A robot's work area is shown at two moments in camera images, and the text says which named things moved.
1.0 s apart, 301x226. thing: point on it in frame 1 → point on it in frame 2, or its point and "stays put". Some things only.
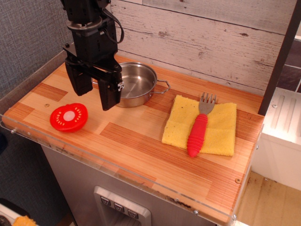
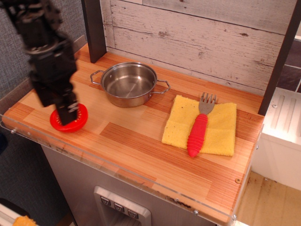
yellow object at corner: (23, 221) stays put
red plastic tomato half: (69, 118) stays put
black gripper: (92, 56) → (54, 64)
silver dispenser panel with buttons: (114, 210) stays put
